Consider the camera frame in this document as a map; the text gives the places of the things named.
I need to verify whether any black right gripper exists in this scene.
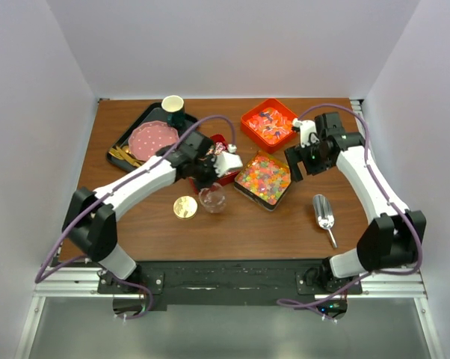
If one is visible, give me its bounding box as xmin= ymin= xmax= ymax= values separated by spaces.
xmin=285 ymin=138 xmax=333 ymax=182

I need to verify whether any red box of swirl candies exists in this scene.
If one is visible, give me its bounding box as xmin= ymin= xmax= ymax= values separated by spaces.
xmin=188 ymin=134 xmax=239 ymax=194

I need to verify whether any clear glass jar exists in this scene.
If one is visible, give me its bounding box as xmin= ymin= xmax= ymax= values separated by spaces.
xmin=198 ymin=182 xmax=226 ymax=214

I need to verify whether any tin of star candies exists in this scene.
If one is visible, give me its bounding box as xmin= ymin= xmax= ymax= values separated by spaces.
xmin=234 ymin=150 xmax=292 ymax=211

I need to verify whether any silver metal scoop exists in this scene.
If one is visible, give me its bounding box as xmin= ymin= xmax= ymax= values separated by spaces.
xmin=312 ymin=194 xmax=338 ymax=249

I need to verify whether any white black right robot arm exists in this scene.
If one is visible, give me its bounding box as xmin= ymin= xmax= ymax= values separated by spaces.
xmin=285 ymin=112 xmax=426 ymax=294

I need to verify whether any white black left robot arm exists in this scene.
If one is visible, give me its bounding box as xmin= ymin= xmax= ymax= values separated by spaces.
xmin=61 ymin=131 xmax=228 ymax=293

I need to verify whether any orange box of candies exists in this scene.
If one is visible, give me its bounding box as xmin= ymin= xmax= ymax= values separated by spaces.
xmin=241 ymin=99 xmax=298 ymax=153

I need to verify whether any gold jar lid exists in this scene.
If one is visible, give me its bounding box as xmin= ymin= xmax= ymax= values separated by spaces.
xmin=173 ymin=196 xmax=198 ymax=219

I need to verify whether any black serving tray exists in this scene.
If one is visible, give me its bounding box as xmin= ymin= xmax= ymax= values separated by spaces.
xmin=106 ymin=102 xmax=197 ymax=172

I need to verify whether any pink polka dot plate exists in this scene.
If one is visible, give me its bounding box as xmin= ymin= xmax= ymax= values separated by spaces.
xmin=128 ymin=120 xmax=179 ymax=162

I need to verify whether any dark green mug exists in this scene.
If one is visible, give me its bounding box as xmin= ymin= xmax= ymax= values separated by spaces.
xmin=161 ymin=95 xmax=185 ymax=129

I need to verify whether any gold cutlery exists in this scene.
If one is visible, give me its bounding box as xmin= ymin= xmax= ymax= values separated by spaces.
xmin=108 ymin=147 xmax=143 ymax=168

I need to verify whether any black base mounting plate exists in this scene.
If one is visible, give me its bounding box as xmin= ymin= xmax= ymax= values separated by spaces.
xmin=97 ymin=260 xmax=363 ymax=321

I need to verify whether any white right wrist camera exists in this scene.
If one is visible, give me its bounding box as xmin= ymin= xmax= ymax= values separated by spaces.
xmin=292 ymin=118 xmax=319 ymax=148

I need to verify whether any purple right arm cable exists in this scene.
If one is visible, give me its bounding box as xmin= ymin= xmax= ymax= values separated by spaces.
xmin=277 ymin=103 xmax=423 ymax=312

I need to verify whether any aluminium frame rail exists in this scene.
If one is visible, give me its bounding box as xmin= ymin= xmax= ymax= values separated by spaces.
xmin=34 ymin=268 xmax=427 ymax=298

